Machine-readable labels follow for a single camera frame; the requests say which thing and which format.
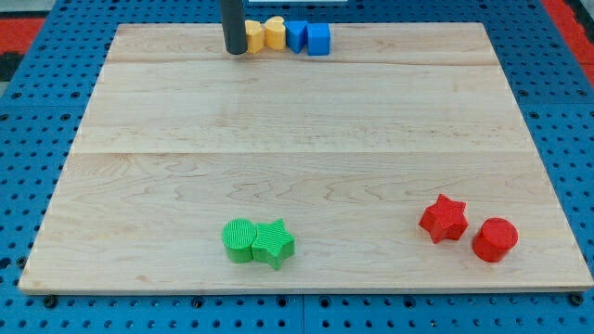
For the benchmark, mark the yellow heart block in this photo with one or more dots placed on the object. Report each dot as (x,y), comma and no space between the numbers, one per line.
(275,33)

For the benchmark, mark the blue cube block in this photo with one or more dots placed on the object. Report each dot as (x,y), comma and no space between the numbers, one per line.
(318,39)

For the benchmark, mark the blue triangle block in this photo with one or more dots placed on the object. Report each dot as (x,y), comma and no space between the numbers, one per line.
(296,35)

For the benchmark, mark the red cylinder block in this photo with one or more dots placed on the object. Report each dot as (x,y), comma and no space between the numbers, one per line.
(495,239)

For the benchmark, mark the wooden board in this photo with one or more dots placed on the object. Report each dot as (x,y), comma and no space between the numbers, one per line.
(179,138)

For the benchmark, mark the green cylinder block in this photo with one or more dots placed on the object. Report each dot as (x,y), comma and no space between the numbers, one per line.
(237,237)

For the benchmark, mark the yellow pentagon block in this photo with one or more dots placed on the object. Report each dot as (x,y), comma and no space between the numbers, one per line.
(255,36)

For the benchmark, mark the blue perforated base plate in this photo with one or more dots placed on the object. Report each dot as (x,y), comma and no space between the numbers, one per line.
(45,101)

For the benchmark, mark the green star block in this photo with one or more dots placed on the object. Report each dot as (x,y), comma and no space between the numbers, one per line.
(273,244)

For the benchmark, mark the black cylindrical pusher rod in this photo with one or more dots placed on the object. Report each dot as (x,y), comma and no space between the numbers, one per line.
(233,25)

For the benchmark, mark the red star block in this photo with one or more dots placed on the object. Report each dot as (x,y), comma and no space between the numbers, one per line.
(445,219)

